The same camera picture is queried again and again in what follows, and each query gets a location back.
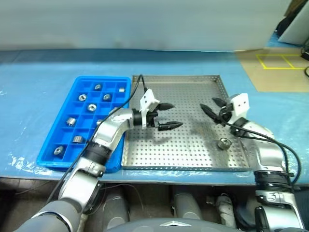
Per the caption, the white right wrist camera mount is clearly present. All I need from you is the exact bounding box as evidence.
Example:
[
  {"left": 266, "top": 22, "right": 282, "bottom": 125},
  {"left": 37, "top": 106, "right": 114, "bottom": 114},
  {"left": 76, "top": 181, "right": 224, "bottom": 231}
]
[{"left": 228, "top": 93, "right": 250, "bottom": 125}]

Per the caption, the blue compartment tray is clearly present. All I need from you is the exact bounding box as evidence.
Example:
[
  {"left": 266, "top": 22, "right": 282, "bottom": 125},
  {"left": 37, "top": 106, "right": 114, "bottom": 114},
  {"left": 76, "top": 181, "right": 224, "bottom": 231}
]
[{"left": 36, "top": 75, "right": 132, "bottom": 174}]

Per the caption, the white board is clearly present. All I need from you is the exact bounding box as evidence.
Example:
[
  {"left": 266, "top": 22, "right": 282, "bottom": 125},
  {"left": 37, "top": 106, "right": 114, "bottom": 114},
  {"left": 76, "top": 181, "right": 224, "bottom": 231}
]
[{"left": 279, "top": 4, "right": 309, "bottom": 46}]

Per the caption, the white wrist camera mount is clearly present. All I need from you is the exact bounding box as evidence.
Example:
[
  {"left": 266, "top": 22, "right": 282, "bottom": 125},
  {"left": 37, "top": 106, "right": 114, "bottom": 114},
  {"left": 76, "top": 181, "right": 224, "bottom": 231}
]
[
  {"left": 228, "top": 93, "right": 250, "bottom": 125},
  {"left": 139, "top": 88, "right": 160, "bottom": 129}
]

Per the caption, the black bag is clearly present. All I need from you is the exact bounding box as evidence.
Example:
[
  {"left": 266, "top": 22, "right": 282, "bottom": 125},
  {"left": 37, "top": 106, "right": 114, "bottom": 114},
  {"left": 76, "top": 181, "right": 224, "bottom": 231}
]
[{"left": 276, "top": 9, "right": 309, "bottom": 47}]

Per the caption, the metal bearing on tray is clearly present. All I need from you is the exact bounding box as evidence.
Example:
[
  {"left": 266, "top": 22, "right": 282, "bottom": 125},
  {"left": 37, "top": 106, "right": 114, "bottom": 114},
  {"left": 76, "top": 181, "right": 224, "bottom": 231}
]
[{"left": 217, "top": 137, "right": 232, "bottom": 149}]

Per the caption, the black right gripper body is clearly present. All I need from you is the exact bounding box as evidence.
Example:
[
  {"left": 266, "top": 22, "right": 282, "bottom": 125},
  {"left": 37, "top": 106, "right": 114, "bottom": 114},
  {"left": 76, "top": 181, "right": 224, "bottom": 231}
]
[{"left": 218, "top": 103, "right": 233, "bottom": 125}]

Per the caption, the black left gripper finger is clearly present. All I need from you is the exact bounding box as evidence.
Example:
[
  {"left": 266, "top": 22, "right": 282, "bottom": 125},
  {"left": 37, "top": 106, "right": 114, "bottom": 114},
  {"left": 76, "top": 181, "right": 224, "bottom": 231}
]
[
  {"left": 156, "top": 102, "right": 175, "bottom": 113},
  {"left": 158, "top": 121, "right": 184, "bottom": 132}
]

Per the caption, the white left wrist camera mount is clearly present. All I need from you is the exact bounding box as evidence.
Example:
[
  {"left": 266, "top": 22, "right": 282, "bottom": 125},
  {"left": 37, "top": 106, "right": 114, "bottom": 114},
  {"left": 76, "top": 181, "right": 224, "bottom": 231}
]
[{"left": 139, "top": 88, "right": 160, "bottom": 129}]

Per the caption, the perforated metal tray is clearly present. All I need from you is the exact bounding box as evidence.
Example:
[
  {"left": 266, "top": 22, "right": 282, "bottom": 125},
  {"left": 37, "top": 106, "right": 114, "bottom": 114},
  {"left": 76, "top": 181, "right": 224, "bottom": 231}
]
[{"left": 121, "top": 74, "right": 252, "bottom": 172}]

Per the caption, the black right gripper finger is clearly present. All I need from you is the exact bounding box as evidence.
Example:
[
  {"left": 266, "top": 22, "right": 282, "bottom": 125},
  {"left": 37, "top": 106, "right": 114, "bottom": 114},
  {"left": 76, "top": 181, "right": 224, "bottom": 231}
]
[
  {"left": 199, "top": 103, "right": 221, "bottom": 123},
  {"left": 211, "top": 97, "right": 228, "bottom": 107}
]

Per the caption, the brown cardboard sheet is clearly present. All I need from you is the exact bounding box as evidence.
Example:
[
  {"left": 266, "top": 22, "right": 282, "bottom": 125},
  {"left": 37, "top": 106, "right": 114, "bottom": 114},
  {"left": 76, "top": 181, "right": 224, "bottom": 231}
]
[{"left": 235, "top": 47, "right": 309, "bottom": 93}]

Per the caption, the grey rounded shape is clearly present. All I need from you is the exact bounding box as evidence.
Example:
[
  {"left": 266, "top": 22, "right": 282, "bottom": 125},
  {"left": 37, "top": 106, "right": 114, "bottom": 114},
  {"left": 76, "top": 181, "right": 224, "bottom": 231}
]
[
  {"left": 101, "top": 190, "right": 129, "bottom": 228},
  {"left": 173, "top": 188, "right": 204, "bottom": 221}
]

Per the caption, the grey robot torso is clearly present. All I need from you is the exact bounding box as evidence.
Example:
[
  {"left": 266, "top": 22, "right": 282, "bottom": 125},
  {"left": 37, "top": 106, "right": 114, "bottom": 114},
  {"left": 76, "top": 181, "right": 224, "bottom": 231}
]
[{"left": 103, "top": 217, "right": 239, "bottom": 232}]

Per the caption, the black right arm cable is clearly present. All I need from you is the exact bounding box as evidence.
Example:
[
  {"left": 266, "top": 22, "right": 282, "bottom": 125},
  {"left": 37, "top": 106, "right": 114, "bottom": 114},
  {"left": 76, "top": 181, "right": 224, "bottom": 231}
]
[{"left": 218, "top": 106, "right": 302, "bottom": 192}]

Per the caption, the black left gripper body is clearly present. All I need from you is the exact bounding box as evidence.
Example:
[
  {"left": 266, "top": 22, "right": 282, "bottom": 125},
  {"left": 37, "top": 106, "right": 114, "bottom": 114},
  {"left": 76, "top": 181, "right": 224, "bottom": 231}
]
[{"left": 146, "top": 110, "right": 160, "bottom": 129}]

